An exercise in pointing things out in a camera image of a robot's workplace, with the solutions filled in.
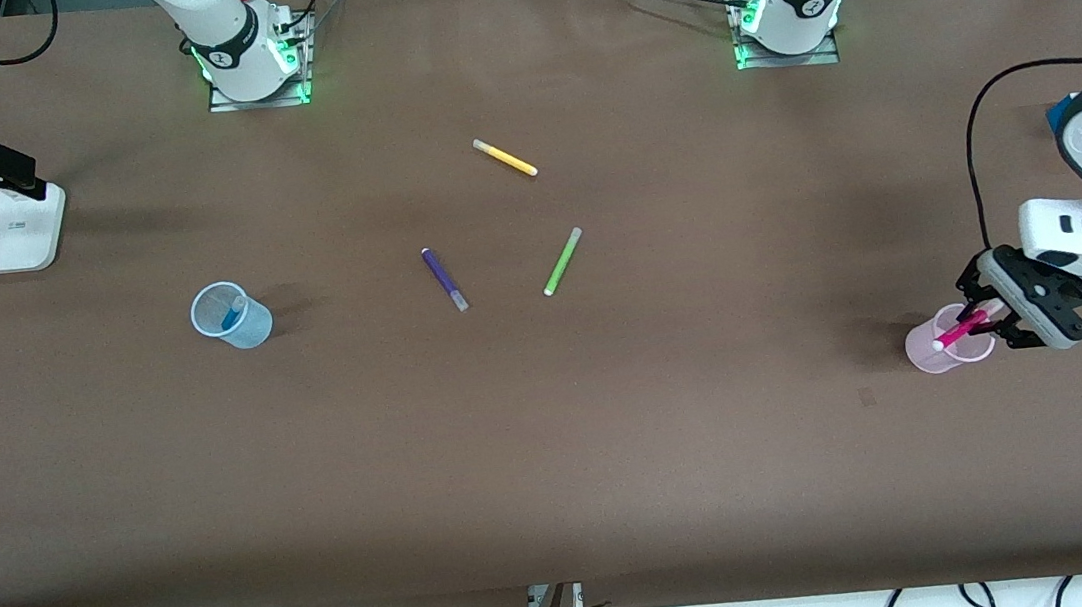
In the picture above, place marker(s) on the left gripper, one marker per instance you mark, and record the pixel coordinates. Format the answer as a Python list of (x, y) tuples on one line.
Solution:
[(972, 279)]

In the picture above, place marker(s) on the pink marker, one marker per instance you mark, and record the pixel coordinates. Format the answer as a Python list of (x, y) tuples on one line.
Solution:
[(956, 332)]

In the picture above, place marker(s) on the blue marker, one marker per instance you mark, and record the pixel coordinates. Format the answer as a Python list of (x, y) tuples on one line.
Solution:
[(230, 314)]

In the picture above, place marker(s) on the pink plastic cup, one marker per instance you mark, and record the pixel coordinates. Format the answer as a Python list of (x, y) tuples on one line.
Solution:
[(924, 359)]

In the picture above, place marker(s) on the colourful puzzle cube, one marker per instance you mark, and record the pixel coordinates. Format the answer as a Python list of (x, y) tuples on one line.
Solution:
[(1056, 114)]

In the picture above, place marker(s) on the blue plastic cup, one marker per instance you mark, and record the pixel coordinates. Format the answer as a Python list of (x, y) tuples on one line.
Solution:
[(252, 329)]

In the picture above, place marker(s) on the green marker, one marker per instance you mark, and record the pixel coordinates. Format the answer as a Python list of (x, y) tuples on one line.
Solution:
[(562, 261)]

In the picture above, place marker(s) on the purple marker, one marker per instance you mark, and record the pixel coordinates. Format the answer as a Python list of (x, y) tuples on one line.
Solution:
[(440, 274)]

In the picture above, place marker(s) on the yellow marker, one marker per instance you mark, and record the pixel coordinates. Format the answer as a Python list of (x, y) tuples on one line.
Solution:
[(506, 157)]

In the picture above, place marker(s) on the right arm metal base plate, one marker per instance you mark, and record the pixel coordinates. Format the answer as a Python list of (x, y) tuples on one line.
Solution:
[(223, 101)]

